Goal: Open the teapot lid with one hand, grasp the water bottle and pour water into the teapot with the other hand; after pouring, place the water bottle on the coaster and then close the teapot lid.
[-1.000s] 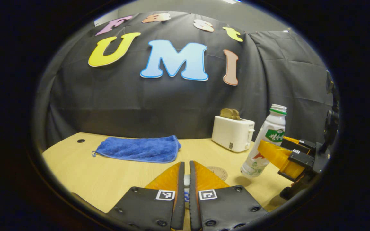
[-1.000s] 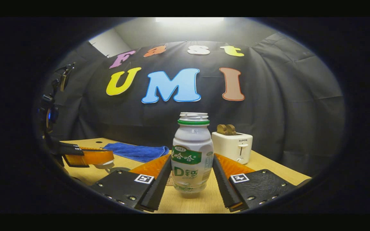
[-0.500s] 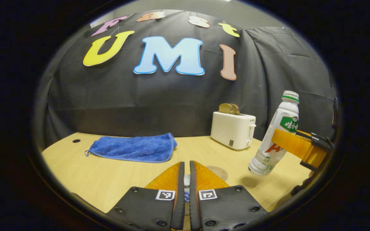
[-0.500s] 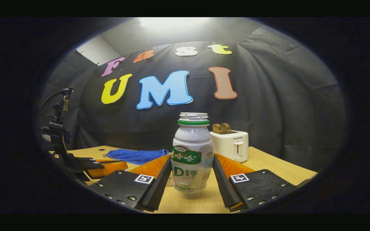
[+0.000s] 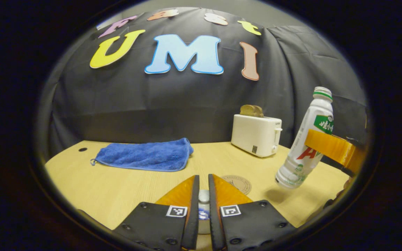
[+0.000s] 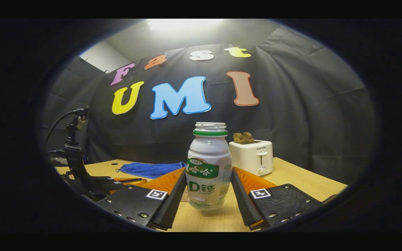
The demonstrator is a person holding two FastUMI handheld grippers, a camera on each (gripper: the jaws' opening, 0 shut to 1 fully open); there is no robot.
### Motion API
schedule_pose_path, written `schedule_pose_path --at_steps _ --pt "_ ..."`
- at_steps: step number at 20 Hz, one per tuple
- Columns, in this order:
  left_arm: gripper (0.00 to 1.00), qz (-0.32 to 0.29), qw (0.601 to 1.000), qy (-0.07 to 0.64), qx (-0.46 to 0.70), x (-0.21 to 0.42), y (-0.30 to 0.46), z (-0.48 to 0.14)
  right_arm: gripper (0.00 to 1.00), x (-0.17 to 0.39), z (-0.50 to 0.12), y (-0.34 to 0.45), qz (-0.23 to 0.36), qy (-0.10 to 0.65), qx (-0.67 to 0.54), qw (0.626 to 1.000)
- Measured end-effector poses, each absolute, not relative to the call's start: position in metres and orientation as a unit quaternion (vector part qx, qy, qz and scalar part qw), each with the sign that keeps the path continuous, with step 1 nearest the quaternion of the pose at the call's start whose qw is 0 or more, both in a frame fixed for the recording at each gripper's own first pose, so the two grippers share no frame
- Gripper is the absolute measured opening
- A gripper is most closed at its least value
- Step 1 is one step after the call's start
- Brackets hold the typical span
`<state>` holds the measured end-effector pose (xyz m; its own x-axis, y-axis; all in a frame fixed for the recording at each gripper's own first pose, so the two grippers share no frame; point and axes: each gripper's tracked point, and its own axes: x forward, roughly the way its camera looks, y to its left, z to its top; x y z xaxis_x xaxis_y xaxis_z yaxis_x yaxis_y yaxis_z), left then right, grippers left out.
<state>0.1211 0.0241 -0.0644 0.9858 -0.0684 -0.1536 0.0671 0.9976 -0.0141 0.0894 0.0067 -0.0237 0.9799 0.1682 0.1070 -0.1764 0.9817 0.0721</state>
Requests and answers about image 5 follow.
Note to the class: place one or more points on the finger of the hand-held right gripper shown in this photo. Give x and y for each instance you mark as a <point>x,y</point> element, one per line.
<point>333,148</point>

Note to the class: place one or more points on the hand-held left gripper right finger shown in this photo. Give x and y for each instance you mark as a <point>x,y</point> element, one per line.
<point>213,223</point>

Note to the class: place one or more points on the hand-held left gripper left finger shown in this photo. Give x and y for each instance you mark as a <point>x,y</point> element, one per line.
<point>194,219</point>

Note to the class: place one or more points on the white green-label water bottle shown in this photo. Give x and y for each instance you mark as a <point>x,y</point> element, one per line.
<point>314,111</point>

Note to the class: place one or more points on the round brown coaster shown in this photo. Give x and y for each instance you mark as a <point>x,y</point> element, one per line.
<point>237,184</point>

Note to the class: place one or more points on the blue towel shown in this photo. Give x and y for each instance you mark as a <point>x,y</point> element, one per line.
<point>145,155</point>

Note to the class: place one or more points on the white toaster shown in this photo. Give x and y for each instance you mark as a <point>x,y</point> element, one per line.
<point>253,134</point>

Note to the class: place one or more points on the brown toast slice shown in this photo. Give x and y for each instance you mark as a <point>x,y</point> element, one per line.
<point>248,110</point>
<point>259,112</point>

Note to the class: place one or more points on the black backdrop cloth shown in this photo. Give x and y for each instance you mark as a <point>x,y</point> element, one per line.
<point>152,104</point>

